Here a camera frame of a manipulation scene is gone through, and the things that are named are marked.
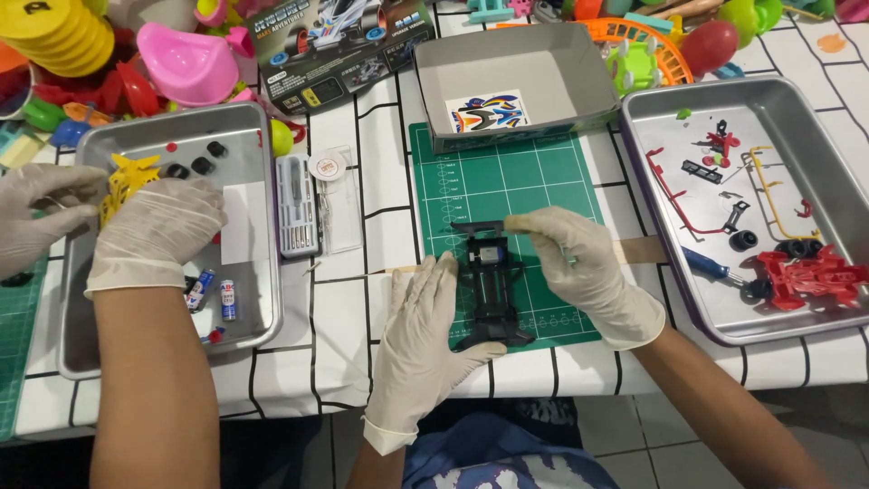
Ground person's left hand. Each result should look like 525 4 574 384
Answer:
363 251 509 437

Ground person's right hand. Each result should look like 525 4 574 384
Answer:
504 206 668 351

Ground black toy car chassis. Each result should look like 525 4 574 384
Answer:
449 219 537 351

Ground green cutting mat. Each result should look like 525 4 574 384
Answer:
409 122 605 354
0 257 50 444

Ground person's blue patterned clothing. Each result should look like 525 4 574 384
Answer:
403 410 620 489

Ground clear plastic case lid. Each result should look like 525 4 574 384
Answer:
318 144 365 256

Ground black flat plastic part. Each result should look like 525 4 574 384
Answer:
681 159 725 186

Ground white black-lined tablecloth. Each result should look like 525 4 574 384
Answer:
14 0 869 437

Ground grey screwdriver bit set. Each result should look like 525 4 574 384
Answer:
275 153 323 259

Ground red small gear parts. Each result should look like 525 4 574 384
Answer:
701 120 742 169

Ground colourful sticker sheet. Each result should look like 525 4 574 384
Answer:
445 90 532 134

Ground blue white battery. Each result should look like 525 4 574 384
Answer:
186 268 217 314
219 278 239 323

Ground round white small container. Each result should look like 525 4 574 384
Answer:
307 149 348 182

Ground white paper sheet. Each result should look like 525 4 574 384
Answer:
219 179 273 266

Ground grey cardboard box tray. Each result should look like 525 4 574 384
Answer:
413 24 622 156

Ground red toy car body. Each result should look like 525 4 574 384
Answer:
756 244 869 312

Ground heap of mixed toy parts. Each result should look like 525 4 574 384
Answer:
467 0 869 97

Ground metal tray with red parts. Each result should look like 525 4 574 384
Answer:
619 76 869 347

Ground yellow-green plastic ball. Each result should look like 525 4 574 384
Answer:
269 119 296 158

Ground metal tray with batteries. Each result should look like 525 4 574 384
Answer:
57 102 285 380

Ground black toy car packaging box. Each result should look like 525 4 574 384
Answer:
244 0 439 116

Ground yellow toy car body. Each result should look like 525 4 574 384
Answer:
100 153 164 229

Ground heap of colourful plastic toys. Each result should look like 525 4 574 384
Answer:
0 0 308 171

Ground red plastic sprue frame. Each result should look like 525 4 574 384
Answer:
644 147 729 236

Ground blue handled screwdriver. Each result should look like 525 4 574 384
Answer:
682 246 749 287

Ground black plastic bracket part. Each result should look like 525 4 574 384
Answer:
722 200 752 235

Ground yellow plastic sprue frame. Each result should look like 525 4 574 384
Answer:
745 144 824 243

